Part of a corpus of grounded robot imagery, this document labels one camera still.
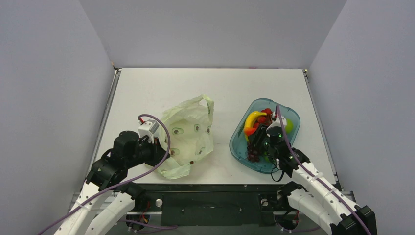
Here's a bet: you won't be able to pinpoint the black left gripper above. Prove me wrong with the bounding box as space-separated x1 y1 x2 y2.
127 135 171 167

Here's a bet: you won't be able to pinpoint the yellow fake banana bunch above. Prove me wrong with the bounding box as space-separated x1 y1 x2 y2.
243 111 260 142

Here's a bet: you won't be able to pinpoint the light green plastic bag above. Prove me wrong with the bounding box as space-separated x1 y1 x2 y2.
156 94 214 180

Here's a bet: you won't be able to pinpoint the red fake bell pepper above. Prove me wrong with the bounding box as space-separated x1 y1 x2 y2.
243 127 257 136

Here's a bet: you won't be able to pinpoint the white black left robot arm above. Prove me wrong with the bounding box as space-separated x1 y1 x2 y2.
55 131 170 235

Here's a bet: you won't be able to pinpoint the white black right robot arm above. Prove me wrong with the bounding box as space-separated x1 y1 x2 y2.
243 125 377 235

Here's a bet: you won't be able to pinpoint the dark purple fake grapes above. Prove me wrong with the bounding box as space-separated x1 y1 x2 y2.
247 144 261 163

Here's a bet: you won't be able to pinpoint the red fake strawberry bunch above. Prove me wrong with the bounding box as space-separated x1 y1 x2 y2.
253 108 273 128

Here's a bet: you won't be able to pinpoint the green fake apple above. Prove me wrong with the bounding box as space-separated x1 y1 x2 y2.
285 118 293 134

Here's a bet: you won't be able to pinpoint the teal plastic tray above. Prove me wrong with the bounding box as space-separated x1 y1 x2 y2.
230 98 301 174

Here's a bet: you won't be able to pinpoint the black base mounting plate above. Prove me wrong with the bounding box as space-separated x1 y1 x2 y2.
126 184 299 227

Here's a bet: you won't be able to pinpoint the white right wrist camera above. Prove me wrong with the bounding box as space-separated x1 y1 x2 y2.
267 111 288 129

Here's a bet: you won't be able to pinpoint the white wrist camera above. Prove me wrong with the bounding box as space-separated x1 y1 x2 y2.
138 119 160 143
267 111 288 129

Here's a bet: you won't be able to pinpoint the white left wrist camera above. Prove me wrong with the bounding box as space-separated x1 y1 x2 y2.
138 119 160 143

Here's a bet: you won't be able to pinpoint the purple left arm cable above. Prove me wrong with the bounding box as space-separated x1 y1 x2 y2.
37 114 172 235

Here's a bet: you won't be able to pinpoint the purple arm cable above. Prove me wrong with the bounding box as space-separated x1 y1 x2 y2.
37 114 172 235
275 104 373 235

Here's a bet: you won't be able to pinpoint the aluminium frame rail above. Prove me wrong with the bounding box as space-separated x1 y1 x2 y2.
56 190 135 235

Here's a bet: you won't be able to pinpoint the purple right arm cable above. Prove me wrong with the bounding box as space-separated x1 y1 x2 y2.
275 104 373 235

